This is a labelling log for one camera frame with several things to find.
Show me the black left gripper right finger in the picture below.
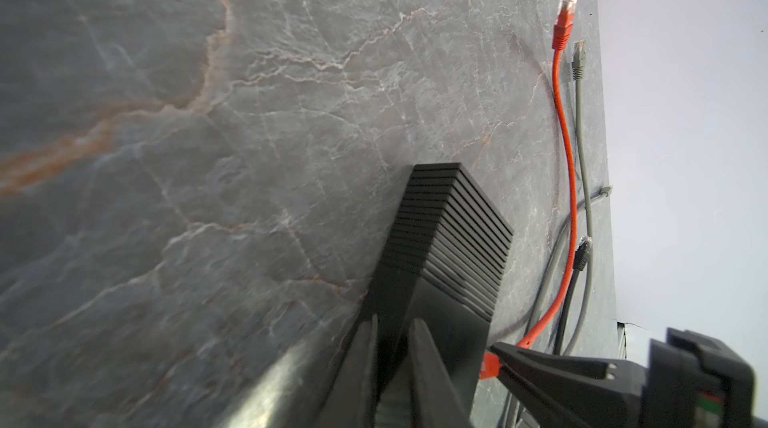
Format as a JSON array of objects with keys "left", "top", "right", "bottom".
[{"left": 408, "top": 318, "right": 472, "bottom": 428}]

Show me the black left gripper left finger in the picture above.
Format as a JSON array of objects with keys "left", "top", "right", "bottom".
[{"left": 314, "top": 315, "right": 378, "bottom": 428}]

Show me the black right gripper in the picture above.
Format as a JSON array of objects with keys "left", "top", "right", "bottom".
[{"left": 489, "top": 328, "right": 767, "bottom": 427}]

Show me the red ethernet cable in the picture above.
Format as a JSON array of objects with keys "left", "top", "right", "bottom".
[{"left": 478, "top": 0, "right": 580, "bottom": 381}]

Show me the small ribbed black switch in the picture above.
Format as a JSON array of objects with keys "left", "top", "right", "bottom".
[{"left": 357, "top": 162, "right": 513, "bottom": 427}]

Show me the black cable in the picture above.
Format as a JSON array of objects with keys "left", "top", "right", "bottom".
[{"left": 551, "top": 235, "right": 595, "bottom": 356}]

